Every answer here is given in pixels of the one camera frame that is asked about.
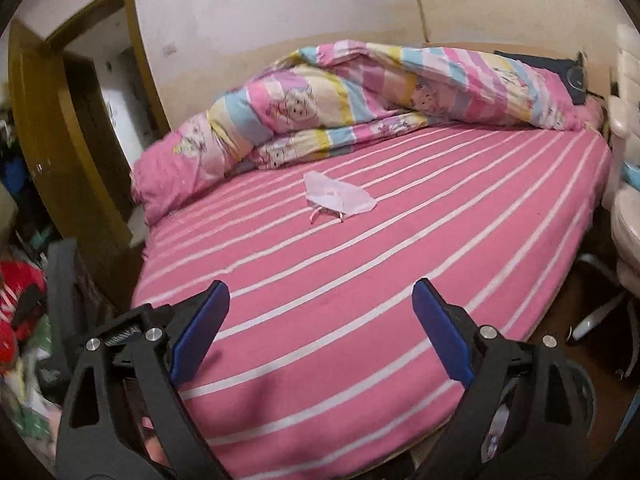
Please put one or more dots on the dark grey object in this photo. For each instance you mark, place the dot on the dark grey object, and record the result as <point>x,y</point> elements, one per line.
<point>62,290</point>

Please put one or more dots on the wooden door frame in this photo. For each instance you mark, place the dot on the wooden door frame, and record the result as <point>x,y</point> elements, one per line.
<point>145,60</point>

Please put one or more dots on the pink striped bed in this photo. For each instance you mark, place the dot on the pink striped bed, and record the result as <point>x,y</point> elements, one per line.
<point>350,285</point>

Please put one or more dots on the cartoon print quilt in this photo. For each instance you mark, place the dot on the cartoon print quilt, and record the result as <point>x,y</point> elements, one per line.
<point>300,105</point>

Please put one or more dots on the red printed bag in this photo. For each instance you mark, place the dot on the red printed bag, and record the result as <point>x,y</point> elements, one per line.
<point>15,300</point>

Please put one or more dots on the wooden door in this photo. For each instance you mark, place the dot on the wooden door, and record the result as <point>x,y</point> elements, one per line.
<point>45,135</point>

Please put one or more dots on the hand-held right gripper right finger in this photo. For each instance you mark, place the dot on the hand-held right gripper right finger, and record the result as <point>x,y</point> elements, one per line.
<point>440,332</point>

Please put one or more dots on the pink plastic bag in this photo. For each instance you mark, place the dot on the pink plastic bag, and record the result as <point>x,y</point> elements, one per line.
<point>335,195</point>

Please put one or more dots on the blue clothes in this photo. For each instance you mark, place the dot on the blue clothes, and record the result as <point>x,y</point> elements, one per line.
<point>631,172</point>

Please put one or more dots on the white padded chair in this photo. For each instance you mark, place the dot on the white padded chair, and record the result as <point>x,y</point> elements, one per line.
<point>627,110</point>

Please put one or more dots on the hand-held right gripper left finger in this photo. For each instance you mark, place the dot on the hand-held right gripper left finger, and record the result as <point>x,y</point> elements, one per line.
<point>200,332</point>

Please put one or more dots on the dark blue pillow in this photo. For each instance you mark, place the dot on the dark blue pillow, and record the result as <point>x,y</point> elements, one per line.
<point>560,70</point>

